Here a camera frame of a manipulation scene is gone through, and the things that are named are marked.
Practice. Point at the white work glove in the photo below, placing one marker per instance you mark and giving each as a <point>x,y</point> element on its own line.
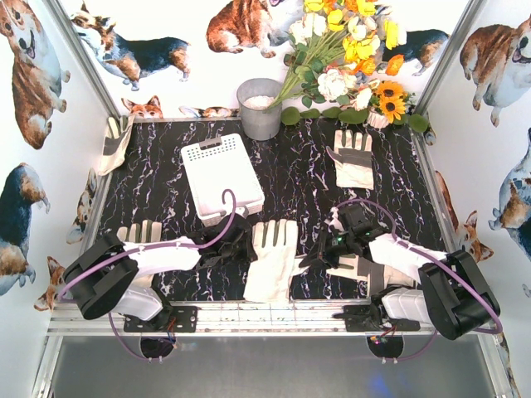
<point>269,277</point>

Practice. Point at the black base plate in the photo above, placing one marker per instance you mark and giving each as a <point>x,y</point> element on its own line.
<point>174,318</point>
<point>370,318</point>

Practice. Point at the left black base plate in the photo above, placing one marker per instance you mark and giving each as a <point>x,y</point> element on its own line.
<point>174,318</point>

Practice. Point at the artificial flower bouquet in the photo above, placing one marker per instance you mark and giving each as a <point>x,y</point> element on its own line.
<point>335,49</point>

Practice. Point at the grey metal bucket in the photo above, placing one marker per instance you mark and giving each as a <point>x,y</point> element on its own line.
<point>260,113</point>

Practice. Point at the left back corner glove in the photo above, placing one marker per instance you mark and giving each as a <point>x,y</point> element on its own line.
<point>117,136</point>

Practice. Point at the left front work glove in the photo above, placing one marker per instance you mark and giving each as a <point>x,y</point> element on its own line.
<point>146,231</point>

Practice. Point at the small sunflower pot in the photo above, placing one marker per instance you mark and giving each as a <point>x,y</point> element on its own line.
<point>390,103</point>

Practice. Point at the white perforated storage basket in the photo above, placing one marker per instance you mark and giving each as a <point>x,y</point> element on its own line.
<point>220,175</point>

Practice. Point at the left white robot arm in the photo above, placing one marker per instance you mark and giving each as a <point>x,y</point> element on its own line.
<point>111,275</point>

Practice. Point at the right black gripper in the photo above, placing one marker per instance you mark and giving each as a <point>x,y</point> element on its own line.
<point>325,249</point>

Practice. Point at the front aluminium rail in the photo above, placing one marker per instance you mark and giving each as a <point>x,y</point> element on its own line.
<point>301,317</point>

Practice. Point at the right back work glove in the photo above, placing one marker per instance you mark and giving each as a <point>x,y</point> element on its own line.
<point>353,159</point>

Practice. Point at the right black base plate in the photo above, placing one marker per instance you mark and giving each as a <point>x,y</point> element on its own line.
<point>370,318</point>

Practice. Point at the right front work glove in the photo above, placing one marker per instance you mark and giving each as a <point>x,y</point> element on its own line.
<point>378,277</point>

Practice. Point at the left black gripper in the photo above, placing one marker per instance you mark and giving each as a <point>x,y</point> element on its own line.
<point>234,241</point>

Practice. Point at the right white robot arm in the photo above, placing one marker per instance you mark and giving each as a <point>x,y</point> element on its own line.
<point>450,294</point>

